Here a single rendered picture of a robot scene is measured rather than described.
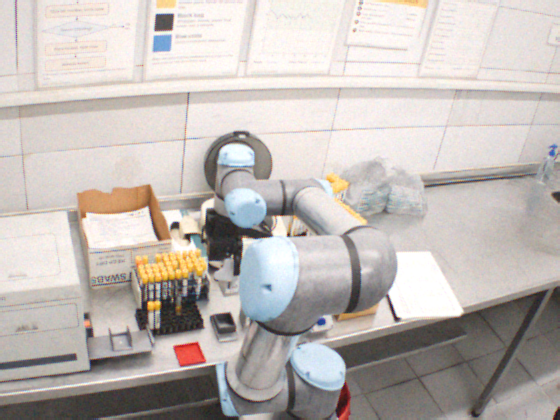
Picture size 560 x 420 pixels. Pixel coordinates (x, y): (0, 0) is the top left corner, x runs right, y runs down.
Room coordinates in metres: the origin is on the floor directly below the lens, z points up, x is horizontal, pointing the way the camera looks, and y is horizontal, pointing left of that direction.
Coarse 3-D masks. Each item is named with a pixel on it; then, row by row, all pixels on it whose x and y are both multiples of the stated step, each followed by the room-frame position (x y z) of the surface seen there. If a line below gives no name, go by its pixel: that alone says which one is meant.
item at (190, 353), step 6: (192, 342) 1.04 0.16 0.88; (198, 342) 1.05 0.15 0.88; (174, 348) 1.01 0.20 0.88; (180, 348) 1.02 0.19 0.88; (186, 348) 1.02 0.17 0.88; (192, 348) 1.03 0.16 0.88; (198, 348) 1.03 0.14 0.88; (180, 354) 1.00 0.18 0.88; (186, 354) 1.00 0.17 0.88; (192, 354) 1.01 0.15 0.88; (198, 354) 1.01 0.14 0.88; (180, 360) 0.97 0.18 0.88; (186, 360) 0.98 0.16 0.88; (192, 360) 0.98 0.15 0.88; (198, 360) 0.99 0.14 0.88; (204, 360) 0.99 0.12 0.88
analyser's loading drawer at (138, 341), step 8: (128, 328) 0.98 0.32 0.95; (104, 336) 0.97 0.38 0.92; (112, 336) 0.97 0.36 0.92; (120, 336) 0.98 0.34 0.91; (128, 336) 0.97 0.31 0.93; (136, 336) 0.99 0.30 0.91; (144, 336) 1.00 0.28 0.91; (152, 336) 0.99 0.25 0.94; (88, 344) 0.93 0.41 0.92; (96, 344) 0.93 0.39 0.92; (104, 344) 0.94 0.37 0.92; (112, 344) 0.93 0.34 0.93; (120, 344) 0.95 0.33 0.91; (128, 344) 0.96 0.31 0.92; (136, 344) 0.97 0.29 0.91; (144, 344) 0.97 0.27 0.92; (152, 344) 0.97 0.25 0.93; (88, 352) 0.90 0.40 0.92; (96, 352) 0.91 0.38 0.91; (104, 352) 0.91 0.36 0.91; (112, 352) 0.92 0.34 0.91; (120, 352) 0.93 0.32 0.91; (128, 352) 0.94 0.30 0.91; (136, 352) 0.95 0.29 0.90
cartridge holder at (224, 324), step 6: (228, 312) 1.15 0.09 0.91; (210, 318) 1.14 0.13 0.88; (216, 318) 1.13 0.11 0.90; (222, 318) 1.14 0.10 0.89; (228, 318) 1.15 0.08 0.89; (216, 324) 1.10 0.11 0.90; (222, 324) 1.12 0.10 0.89; (228, 324) 1.13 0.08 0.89; (234, 324) 1.11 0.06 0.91; (216, 330) 1.09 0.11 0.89; (222, 330) 1.09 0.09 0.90; (228, 330) 1.10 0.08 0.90; (234, 330) 1.10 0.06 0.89; (222, 336) 1.08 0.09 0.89; (228, 336) 1.08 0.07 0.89; (234, 336) 1.09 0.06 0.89
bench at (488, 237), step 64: (448, 192) 2.07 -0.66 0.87; (512, 192) 2.18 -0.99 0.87; (448, 256) 1.63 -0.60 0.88; (512, 256) 1.69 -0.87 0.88; (128, 320) 1.08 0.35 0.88; (384, 320) 1.26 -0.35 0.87; (448, 320) 1.98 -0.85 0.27; (0, 384) 0.76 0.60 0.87; (64, 384) 0.82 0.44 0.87; (128, 384) 0.88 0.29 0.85; (192, 384) 1.38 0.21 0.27
